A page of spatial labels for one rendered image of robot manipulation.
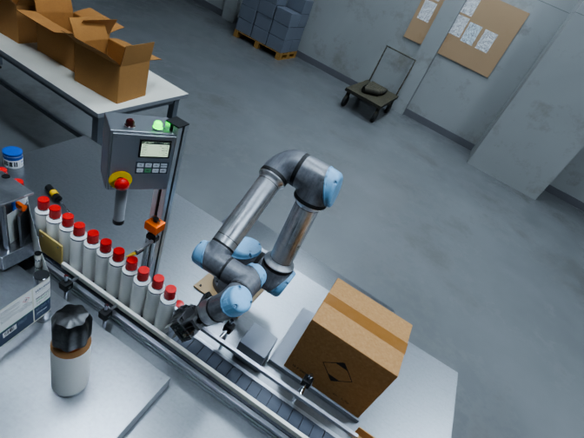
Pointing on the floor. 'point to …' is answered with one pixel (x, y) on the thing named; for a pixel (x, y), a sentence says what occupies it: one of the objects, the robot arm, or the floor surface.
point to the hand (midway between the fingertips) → (175, 324)
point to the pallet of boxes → (274, 24)
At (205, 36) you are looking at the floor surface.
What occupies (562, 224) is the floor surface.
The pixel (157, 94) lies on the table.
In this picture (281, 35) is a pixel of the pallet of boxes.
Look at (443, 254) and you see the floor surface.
